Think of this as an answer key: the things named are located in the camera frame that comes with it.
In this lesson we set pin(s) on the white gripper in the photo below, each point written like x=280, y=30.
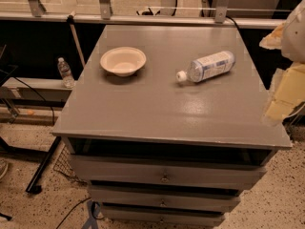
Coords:
x=295, y=40

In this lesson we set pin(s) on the clear blue-labelled plastic bottle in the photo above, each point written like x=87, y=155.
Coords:
x=207, y=67

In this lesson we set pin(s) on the small clear water bottle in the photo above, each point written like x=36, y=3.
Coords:
x=65, y=72

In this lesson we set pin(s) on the grey drawer cabinet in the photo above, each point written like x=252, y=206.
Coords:
x=151, y=115

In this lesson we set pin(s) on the white paper bowl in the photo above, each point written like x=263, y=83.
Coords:
x=123, y=61

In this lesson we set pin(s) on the middle grey drawer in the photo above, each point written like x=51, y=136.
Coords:
x=163, y=199

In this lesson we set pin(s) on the grey drawer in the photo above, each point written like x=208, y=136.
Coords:
x=163, y=199
x=161, y=172
x=162, y=215

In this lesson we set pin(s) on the top grey drawer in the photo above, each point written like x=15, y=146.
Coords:
x=161, y=172

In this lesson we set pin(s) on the bottom grey drawer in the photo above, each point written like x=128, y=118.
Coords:
x=162, y=215

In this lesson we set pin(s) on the blue metal stand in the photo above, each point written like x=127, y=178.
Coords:
x=94, y=211

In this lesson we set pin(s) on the black metal floor bar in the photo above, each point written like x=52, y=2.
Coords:
x=33, y=187

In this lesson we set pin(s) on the wooden broom handle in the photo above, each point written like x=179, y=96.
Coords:
x=70, y=20

